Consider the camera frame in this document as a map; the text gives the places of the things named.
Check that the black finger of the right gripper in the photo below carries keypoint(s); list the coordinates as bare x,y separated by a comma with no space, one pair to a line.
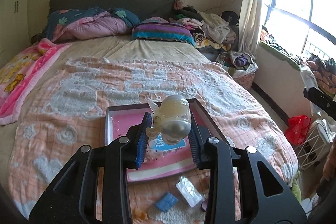
321,100

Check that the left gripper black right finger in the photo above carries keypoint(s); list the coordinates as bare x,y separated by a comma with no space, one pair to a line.
244,187

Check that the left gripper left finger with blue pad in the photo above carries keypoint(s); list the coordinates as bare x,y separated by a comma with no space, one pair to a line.
92,185

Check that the clear plastic packet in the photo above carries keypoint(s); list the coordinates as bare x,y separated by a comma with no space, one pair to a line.
188,191

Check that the polka-dot lace bow hair clip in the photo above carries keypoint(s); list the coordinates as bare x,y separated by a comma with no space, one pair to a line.
177,153

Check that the blue plastic small box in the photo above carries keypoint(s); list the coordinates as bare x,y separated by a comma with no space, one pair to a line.
166,202

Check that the green fuzzy blanket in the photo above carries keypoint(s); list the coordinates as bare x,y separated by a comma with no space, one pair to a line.
296,186

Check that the red plastic bag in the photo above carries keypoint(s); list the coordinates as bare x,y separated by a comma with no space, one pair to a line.
298,127

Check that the orange cloud-pattern quilt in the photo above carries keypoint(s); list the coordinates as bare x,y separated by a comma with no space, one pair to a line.
68,111

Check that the window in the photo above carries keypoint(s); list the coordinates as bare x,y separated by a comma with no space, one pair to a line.
301,27

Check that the grey shallow cardboard box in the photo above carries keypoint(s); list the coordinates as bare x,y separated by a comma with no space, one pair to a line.
157,139

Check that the cream curtain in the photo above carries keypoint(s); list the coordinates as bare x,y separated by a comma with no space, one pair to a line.
250,26

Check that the pile of clothes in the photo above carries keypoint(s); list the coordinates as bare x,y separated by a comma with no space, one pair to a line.
207,30

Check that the pink cartoon blanket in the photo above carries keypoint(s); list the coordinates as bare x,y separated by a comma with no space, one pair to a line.
21,74

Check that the beige bed sheet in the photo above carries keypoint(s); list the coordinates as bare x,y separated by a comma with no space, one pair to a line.
117,48

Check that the cream wardrobe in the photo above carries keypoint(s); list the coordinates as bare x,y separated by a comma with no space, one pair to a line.
14,28

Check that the pink and navy folded duvet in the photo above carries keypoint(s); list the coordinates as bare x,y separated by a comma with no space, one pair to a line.
89,23

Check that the purple teal striped pillow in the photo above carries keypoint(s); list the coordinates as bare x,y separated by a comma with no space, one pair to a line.
159,29

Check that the dark grey headboard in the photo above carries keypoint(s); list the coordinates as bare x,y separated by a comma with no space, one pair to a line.
144,9

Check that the white wire basket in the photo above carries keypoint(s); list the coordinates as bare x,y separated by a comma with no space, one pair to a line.
317,144

